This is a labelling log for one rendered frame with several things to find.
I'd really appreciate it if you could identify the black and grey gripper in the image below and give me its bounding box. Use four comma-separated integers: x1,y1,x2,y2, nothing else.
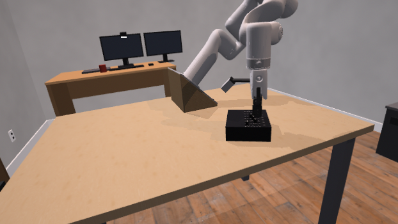
246,67,270,117

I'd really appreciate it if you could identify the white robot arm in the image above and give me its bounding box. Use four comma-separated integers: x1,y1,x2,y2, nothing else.
183,0,298,88

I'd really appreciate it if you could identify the black lighting desk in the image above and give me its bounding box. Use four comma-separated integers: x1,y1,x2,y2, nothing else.
225,109,271,142

